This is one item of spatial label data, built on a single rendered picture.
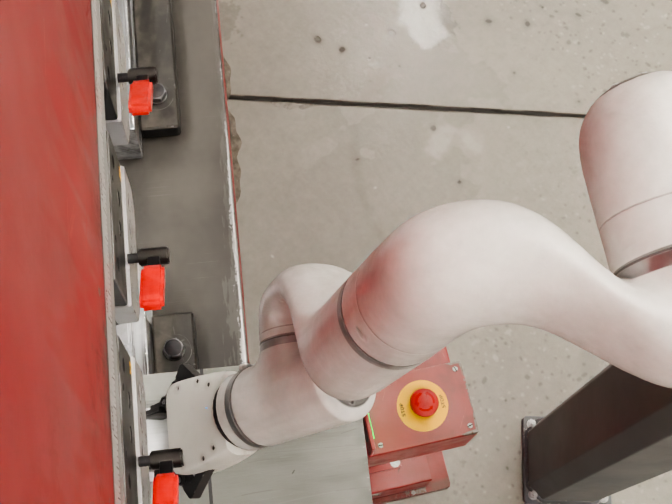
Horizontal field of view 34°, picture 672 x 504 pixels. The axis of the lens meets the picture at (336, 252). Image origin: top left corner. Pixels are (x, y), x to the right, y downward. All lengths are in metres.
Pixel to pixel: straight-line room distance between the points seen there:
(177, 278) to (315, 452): 0.33
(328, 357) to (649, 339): 0.28
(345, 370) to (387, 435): 0.66
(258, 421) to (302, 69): 1.60
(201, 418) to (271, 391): 0.13
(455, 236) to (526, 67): 1.95
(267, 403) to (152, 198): 0.53
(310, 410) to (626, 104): 0.44
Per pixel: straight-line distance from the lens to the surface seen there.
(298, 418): 1.07
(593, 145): 0.80
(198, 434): 1.19
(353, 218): 2.46
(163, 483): 1.02
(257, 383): 1.10
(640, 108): 0.79
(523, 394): 2.40
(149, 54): 1.60
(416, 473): 2.22
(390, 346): 0.82
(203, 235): 1.52
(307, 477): 1.31
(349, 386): 0.92
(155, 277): 1.06
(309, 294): 0.99
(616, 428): 1.75
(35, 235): 0.67
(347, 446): 1.32
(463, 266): 0.73
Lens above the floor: 2.30
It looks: 71 degrees down
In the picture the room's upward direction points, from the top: 8 degrees clockwise
